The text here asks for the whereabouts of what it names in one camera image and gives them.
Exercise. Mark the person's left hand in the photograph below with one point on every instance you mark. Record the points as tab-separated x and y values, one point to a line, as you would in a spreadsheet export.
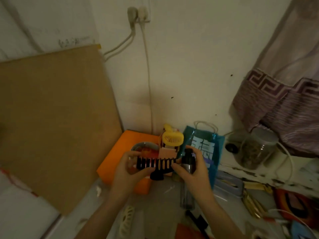
124	179

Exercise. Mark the person's right hand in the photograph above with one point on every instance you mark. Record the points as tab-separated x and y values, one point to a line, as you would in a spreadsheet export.
199	179

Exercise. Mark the person's right thumb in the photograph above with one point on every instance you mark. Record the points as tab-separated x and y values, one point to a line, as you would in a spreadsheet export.
180	168

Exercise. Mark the person's left thumb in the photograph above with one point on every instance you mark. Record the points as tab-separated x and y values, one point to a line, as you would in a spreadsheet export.
144	172

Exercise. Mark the black hair claw clip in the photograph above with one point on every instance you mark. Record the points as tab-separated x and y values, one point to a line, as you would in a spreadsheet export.
159	163

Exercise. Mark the person's left forearm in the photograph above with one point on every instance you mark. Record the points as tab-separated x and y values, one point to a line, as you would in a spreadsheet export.
104	216

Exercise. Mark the person's right forearm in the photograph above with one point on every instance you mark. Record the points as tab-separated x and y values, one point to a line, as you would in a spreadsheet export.
219	219

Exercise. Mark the pink box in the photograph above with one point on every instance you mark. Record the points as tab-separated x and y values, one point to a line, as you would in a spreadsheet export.
167	152

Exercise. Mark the round metal tin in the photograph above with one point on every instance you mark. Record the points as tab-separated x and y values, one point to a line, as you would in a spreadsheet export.
145	149

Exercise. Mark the steel bottle with black cap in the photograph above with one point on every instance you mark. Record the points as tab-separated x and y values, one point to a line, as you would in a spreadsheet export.
187	196

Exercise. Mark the yellow handheld fan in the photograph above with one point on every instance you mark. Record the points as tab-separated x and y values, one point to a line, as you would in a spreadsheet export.
172	138

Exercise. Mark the orange box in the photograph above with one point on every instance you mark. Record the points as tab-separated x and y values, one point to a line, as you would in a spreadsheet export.
116	156

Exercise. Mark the teal gift bag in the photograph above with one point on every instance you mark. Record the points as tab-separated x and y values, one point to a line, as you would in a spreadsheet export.
211	146

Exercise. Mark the white plastic slotted piece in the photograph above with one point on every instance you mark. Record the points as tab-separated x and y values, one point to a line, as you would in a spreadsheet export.
125	221

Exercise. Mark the small black round object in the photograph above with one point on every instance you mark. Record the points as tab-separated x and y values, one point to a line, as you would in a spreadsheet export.
231	148

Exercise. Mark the black stick-shaped object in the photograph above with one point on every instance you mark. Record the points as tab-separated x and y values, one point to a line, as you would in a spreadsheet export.
198	221

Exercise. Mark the red flat object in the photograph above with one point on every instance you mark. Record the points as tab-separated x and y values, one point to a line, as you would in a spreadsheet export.
187	232

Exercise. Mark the glass jar with lid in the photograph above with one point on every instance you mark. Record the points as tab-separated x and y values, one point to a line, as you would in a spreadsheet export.
254	149

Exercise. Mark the gold hair clip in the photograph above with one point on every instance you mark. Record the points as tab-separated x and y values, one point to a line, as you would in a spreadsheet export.
254	204

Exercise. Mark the brown cardboard sheet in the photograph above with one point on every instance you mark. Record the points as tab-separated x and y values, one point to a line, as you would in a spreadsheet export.
54	121

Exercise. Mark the red and black pouch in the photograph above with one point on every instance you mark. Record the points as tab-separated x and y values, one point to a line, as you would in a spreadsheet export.
296	204

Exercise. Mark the white cloth with red trim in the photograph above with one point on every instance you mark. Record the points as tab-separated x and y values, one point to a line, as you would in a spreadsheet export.
22	214

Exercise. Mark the purple patterned curtain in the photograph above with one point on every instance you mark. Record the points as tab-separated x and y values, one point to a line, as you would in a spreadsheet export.
286	92

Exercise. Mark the blue object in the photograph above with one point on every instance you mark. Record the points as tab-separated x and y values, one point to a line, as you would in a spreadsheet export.
300	231

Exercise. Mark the grey power plug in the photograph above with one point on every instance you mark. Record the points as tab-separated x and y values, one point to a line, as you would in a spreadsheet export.
132	16

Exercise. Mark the white power plug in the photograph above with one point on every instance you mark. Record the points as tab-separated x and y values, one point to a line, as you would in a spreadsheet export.
142	14

